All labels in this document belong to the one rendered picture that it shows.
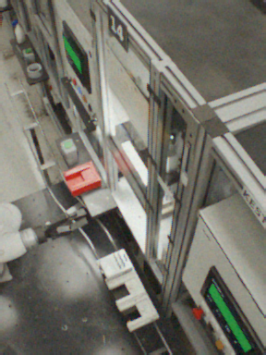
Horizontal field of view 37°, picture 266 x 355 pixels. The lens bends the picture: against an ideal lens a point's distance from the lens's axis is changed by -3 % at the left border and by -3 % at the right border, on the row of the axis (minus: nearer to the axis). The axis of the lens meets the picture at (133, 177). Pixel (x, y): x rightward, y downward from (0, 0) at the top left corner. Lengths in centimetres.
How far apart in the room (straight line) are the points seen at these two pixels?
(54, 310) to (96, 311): 21
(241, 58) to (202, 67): 11
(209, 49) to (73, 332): 147
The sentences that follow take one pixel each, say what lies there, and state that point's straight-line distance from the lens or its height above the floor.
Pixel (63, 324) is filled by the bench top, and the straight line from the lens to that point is 206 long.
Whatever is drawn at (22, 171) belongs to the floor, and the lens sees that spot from 336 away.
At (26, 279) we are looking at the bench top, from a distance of 217.
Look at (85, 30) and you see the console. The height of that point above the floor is 183.
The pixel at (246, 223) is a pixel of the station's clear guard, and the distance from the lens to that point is 88.
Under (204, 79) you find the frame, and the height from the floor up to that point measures 201.
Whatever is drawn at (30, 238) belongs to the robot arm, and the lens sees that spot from 170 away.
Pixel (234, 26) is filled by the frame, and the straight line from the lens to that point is 116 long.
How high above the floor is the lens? 265
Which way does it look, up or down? 56 degrees down
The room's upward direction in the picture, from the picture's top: 1 degrees counter-clockwise
